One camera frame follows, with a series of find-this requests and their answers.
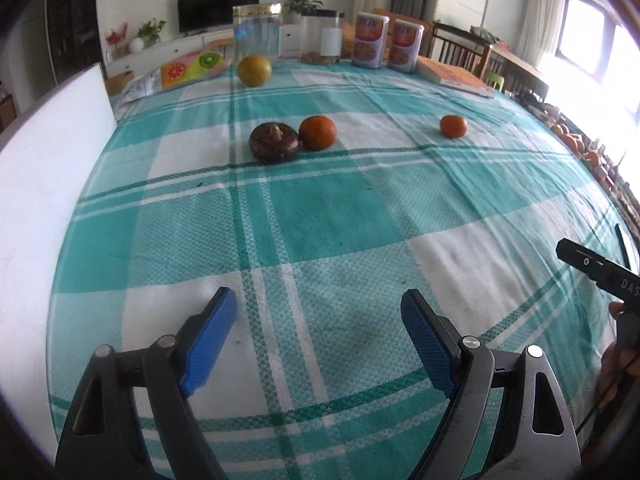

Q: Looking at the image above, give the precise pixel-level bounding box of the black glass cabinet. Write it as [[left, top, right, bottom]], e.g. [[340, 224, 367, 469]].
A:
[[45, 0, 103, 83]]

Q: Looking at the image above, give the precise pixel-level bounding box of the fruit print tissue pack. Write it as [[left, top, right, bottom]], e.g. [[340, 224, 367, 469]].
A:
[[160, 47, 226, 90]]

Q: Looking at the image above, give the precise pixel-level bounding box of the small orange tangerine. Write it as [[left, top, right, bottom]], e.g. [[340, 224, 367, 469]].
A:
[[439, 114, 468, 139], [299, 115, 337, 151]]

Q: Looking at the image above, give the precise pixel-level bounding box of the white television cabinet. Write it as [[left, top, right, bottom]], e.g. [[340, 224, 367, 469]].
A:
[[107, 27, 303, 81]]

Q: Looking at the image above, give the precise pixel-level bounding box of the red flower arrangement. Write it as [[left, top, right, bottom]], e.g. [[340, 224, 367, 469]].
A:
[[105, 23, 130, 58]]

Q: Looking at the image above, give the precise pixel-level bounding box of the brown shiitake mushroom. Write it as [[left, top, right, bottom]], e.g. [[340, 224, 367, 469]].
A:
[[249, 122, 301, 165]]

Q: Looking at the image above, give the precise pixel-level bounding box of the black flat television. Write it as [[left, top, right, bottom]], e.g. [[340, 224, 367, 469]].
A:
[[177, 0, 261, 37]]

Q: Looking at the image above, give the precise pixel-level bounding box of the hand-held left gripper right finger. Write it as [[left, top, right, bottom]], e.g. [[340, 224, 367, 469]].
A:
[[400, 288, 583, 480]]

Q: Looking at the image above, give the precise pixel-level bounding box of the person's right hand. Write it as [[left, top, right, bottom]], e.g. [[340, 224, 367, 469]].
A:
[[599, 342, 640, 407]]

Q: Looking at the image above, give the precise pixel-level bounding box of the wooden side desk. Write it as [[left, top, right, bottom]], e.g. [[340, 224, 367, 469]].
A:
[[470, 27, 546, 92]]

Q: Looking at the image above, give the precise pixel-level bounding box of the leafy green houseplant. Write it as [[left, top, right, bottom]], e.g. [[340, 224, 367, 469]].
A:
[[136, 18, 167, 46]]

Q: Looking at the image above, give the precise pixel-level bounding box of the large window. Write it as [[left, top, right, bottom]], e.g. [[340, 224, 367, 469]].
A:
[[555, 0, 640, 111]]

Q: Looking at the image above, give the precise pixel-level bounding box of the white open cardboard box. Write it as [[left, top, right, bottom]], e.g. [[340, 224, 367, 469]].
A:
[[0, 62, 118, 461]]

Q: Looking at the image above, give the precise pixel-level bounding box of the glass jar with gold lid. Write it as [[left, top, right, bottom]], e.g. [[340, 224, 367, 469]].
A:
[[233, 3, 283, 66]]

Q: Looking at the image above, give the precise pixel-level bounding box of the teal checkered tablecloth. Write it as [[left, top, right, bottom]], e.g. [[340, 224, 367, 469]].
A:
[[47, 57, 640, 480]]

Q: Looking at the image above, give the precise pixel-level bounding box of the crate of oranges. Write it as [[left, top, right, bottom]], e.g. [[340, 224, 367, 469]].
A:
[[550, 122, 621, 191]]

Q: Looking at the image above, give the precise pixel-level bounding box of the large potted green plant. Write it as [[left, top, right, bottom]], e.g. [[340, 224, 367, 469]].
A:
[[281, 0, 323, 16]]

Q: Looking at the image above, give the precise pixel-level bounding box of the white sheer curtain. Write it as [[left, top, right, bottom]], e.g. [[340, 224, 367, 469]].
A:
[[517, 0, 568, 68]]

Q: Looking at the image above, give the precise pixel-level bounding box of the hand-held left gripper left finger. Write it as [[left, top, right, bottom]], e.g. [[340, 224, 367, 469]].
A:
[[55, 286, 238, 480]]

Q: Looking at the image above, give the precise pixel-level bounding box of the orange cover book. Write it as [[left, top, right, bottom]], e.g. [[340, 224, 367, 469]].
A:
[[416, 55, 496, 98]]

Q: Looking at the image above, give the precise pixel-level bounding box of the white printed plastic bag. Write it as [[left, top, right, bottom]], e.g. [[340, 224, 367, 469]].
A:
[[120, 71, 163, 106]]

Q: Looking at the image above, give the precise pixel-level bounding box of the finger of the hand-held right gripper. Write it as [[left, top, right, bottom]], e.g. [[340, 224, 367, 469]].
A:
[[614, 222, 632, 267], [556, 239, 640, 311]]

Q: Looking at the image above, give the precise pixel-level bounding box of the dark wooden chair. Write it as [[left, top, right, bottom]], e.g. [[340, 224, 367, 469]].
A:
[[431, 22, 493, 73]]

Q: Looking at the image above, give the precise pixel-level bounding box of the glass jar with black lid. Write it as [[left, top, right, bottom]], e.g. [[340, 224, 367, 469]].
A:
[[300, 10, 346, 65]]

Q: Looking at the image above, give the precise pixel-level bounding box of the red and white tin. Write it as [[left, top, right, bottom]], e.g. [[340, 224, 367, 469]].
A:
[[387, 19, 425, 73], [351, 11, 390, 68]]

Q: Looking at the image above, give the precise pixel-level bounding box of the yellow-green orange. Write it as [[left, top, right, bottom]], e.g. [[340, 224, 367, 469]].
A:
[[237, 55, 273, 87]]

